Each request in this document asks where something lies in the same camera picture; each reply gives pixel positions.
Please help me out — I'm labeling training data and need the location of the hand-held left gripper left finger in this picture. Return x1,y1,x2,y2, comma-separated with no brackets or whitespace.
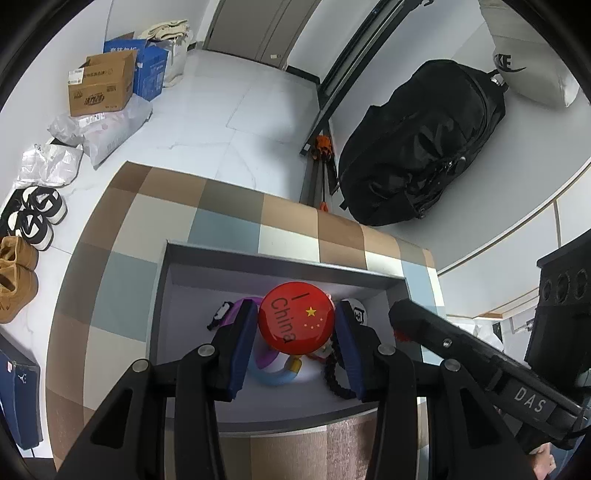
55,302,259,480

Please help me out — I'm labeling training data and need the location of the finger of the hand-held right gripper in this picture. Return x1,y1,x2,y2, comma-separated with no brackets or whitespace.
389,299,509,407

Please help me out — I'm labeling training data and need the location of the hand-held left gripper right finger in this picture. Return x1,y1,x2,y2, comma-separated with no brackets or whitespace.
335,300,527,480

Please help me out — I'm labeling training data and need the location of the black bead bracelet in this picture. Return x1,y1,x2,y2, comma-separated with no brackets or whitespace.
323,339,358,398

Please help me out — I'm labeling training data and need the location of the light blue bracelet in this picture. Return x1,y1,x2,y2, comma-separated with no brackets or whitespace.
252,355,303,387

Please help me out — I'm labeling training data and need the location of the white round badge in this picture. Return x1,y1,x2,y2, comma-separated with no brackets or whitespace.
339,298,369,326

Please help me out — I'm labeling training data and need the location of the grey cardboard box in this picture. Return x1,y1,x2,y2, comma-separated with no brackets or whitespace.
147,239,437,435

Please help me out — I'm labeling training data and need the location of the red round badge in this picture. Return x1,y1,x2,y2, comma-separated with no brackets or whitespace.
257,280,334,357

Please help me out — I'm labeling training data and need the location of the person's right hand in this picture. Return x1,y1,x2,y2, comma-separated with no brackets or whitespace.
531,443,557,480

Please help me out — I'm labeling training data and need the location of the small red white trinket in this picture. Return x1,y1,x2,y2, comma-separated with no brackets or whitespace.
307,342,335,363

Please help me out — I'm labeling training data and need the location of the checked tablecloth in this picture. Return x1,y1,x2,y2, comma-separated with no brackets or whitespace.
45,161,446,480

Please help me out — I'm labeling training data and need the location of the black backpack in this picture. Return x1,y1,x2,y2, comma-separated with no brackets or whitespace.
337,59,509,227

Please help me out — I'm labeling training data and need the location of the orange black tool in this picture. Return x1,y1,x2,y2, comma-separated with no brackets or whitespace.
300,134,340,213

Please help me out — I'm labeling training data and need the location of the blue shoe box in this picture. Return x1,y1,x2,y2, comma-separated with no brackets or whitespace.
0,332,44,450

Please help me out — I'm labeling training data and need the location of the brown suede shoe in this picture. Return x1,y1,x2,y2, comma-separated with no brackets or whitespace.
0,235,40,271
0,265,40,324

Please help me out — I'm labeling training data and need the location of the black white sneaker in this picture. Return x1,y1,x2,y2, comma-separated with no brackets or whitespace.
21,186,69,225
4,208,55,251

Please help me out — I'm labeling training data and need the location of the white plastic mailer package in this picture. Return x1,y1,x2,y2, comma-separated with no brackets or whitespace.
48,95,154,169

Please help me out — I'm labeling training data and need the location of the white bag with black logo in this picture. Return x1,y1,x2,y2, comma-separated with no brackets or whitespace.
480,0,580,108

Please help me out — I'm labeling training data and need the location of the silver plastic packaging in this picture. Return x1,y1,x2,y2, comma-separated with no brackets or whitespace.
18,143,84,188

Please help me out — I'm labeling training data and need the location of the blue cardboard carton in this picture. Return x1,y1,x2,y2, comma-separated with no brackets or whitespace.
104,31,171,101

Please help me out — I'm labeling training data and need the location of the white plastic bag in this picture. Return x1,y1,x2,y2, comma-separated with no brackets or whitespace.
161,34,192,88

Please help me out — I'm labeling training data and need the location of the brown cardboard carton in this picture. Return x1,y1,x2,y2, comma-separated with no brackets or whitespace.
67,50,139,117

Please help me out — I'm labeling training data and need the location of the grey door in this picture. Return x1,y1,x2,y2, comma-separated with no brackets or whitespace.
205,0,321,70

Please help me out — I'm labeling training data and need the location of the beige cloth bag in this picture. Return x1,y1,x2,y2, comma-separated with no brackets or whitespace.
139,19,191,44

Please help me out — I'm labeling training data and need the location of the purple bracelet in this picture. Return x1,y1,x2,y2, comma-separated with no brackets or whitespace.
207,298,280,372

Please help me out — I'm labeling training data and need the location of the dark sliding door frame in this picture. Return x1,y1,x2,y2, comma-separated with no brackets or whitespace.
300,0,426,158

